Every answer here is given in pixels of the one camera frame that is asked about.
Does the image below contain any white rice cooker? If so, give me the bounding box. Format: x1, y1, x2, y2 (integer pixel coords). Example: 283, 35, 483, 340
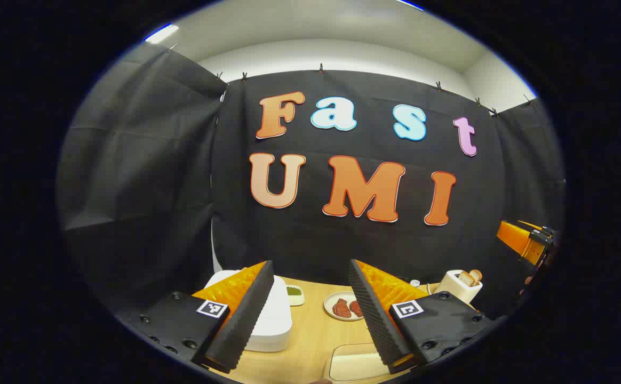
204, 269, 293, 353

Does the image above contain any ceiling light panel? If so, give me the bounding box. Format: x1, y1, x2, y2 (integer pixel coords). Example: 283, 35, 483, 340
145, 24, 179, 43

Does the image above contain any clear plastic rice container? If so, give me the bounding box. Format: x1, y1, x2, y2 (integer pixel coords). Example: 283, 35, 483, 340
329, 343, 396, 382

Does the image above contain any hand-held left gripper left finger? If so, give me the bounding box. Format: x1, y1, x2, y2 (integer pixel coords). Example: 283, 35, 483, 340
114, 260, 275, 374

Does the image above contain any white round plate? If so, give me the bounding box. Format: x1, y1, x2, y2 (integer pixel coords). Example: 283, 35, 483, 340
324, 291, 367, 322

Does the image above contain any black backdrop cloth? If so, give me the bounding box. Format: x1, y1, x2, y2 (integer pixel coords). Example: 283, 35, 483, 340
57, 43, 566, 321

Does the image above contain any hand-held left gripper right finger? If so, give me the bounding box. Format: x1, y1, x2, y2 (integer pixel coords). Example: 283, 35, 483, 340
349, 259, 495, 375

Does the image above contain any white toaster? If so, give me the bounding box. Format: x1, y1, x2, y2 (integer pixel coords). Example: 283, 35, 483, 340
434, 269, 483, 305

